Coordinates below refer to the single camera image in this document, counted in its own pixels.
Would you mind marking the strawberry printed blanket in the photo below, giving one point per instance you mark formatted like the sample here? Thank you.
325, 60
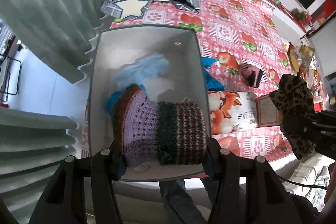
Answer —
236, 19

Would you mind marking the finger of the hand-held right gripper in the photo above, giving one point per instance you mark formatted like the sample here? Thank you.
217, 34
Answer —
302, 129

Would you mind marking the grey-green curtain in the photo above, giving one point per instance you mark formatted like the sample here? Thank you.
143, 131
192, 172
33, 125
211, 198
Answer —
52, 3

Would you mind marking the fox print bag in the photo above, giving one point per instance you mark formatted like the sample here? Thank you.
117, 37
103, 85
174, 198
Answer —
231, 113

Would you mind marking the red flower bunch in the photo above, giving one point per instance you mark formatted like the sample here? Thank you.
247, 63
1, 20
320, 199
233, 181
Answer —
302, 15

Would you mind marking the pink black striped knit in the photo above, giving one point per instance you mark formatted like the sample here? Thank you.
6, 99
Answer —
252, 74

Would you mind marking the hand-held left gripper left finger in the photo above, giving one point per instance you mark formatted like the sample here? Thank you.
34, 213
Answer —
122, 169

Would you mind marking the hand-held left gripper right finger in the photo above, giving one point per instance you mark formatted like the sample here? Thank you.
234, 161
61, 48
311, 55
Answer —
208, 167

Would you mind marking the light blue fluffy plush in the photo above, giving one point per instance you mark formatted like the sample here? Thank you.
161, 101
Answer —
147, 69

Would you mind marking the person's jeans leg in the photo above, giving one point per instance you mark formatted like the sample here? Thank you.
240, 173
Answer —
178, 200

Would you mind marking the grey storage box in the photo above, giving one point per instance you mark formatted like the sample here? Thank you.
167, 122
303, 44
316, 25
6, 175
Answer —
147, 40

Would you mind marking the white quilt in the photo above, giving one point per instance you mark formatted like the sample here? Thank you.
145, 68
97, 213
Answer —
307, 176

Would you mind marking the leopard print soft item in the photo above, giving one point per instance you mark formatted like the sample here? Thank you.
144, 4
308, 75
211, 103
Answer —
294, 98

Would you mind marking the pile of snack packets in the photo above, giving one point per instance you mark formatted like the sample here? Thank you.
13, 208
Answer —
304, 61

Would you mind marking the beige fuzzy sock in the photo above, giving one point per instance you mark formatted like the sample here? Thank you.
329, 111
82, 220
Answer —
187, 100

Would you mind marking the multicolour knit scarf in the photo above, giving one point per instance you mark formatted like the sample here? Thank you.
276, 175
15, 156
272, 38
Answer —
162, 132

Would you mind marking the black metal frame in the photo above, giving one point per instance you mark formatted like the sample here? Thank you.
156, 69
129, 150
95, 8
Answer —
11, 77

